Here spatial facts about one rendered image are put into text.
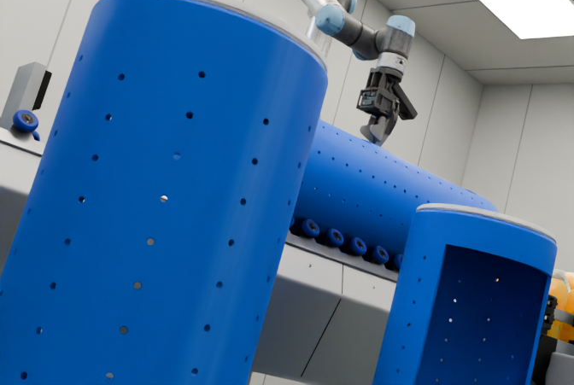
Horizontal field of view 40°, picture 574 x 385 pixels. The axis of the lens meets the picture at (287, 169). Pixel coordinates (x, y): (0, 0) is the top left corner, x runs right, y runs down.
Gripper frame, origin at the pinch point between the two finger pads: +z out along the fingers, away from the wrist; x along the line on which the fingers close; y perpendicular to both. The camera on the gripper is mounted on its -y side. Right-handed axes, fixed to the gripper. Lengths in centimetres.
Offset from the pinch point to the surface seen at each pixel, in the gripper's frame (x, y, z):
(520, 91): -303, -410, -208
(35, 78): 5, 89, 18
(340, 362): 9, 3, 54
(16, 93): 0, 90, 21
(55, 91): -278, -3, -41
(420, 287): 47, 22, 36
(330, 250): 11.0, 15.2, 30.4
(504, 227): 58, 16, 22
